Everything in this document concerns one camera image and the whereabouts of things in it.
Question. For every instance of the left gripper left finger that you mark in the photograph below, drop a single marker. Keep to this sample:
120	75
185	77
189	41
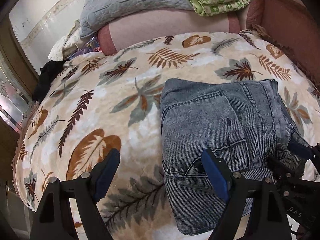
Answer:
53	218

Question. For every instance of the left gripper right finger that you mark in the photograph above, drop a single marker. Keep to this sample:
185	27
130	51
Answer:
267	219

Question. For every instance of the blue denim pants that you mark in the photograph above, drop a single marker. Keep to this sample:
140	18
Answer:
243	123

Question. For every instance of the leaf pattern plush blanket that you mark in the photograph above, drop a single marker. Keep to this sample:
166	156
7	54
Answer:
101	102

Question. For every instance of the black garment at sofa edge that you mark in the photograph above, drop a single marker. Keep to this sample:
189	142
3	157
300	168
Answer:
48	73

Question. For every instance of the wooden door with glass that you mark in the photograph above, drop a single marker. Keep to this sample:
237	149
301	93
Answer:
18	80

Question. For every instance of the white cloth beside pillow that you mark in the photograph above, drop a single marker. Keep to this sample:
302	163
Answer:
67	44

